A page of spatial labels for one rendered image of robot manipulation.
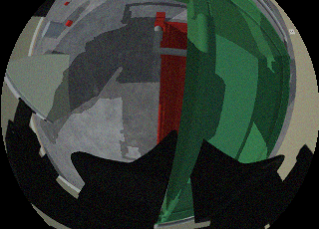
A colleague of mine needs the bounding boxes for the red plastic tray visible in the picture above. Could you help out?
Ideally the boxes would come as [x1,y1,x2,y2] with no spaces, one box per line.
[155,11,187,144]

